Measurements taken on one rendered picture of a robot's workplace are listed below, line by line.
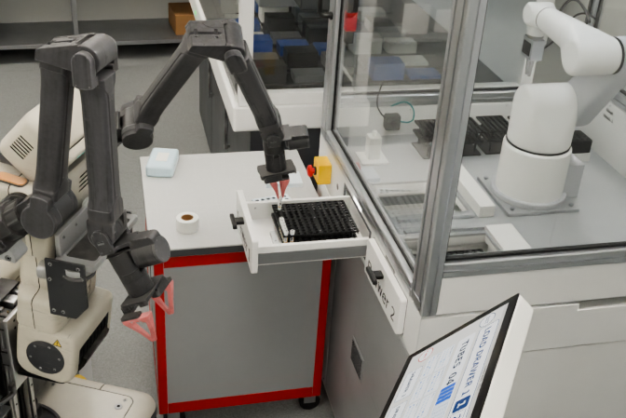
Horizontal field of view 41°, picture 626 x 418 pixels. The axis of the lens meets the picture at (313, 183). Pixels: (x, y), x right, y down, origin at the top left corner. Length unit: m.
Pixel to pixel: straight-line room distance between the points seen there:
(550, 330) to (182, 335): 1.17
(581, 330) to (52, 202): 1.33
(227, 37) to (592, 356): 1.25
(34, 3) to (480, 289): 4.98
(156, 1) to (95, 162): 4.91
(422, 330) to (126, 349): 1.60
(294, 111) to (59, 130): 1.60
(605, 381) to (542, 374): 0.20
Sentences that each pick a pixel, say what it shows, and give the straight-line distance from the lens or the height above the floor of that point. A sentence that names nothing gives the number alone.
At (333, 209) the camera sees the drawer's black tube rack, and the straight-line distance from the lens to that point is 2.48.
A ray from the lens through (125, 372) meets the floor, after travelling 3.26.
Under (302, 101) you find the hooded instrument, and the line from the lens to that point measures 3.14.
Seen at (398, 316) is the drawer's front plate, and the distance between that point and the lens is 2.11.
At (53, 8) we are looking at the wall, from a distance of 6.51.
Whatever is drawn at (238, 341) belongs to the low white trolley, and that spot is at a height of 0.37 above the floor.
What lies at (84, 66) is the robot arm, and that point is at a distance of 1.56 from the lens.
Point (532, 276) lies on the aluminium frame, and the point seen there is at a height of 1.03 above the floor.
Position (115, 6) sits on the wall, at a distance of 6.52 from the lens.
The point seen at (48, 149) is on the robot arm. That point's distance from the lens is 1.71.
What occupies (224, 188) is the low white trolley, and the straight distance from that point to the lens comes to 2.84.
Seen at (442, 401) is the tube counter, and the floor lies 1.11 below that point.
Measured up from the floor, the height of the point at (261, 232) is 0.84.
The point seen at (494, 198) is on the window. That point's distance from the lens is 1.91.
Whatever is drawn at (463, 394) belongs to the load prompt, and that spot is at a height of 1.15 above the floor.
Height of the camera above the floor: 2.15
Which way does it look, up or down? 29 degrees down
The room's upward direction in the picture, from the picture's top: 4 degrees clockwise
